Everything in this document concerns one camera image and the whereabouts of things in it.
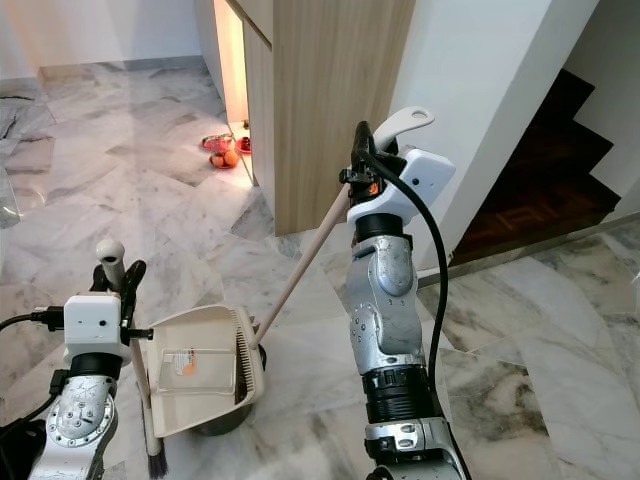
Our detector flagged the beige broom with dark bristles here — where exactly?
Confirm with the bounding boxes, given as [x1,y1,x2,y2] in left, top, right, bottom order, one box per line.
[96,238,171,479]

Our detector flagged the beige long-handled dustpan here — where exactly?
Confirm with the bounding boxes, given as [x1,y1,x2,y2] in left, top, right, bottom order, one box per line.
[138,105,436,439]

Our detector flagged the black object on floor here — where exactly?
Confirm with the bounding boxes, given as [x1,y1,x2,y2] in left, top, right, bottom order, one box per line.
[0,420,51,480]

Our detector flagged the light wood cabinet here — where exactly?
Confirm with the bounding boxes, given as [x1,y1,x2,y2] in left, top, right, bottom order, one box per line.
[230,0,416,236]

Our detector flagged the orange fruits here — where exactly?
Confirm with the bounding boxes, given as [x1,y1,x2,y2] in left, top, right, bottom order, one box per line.
[210,148,241,169]

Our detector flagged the dark wooden staircase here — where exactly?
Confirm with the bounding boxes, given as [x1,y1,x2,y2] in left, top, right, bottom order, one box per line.
[450,70,621,266]

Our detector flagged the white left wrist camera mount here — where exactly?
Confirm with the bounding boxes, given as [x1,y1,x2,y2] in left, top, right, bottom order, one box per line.
[63,293,126,359]

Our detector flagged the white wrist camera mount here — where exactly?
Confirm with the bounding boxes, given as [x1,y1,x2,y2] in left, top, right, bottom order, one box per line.
[347,148,456,226]
[63,293,126,359]

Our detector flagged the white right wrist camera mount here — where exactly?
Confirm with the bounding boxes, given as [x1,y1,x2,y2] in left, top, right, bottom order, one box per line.
[347,148,456,226]

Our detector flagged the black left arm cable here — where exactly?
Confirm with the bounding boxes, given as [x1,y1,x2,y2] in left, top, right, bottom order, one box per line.
[0,308,71,480]

